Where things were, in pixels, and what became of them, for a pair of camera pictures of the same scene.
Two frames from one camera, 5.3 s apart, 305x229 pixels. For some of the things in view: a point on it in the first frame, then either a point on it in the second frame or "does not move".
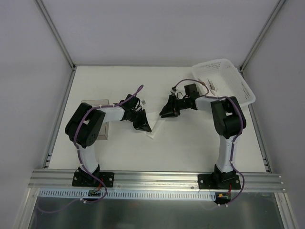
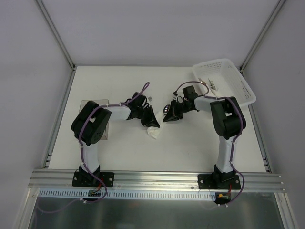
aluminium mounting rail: (154, 182) does not move
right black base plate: (218, 182) does not move
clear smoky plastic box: (103, 103) does not move
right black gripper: (173, 105) → (176, 110)
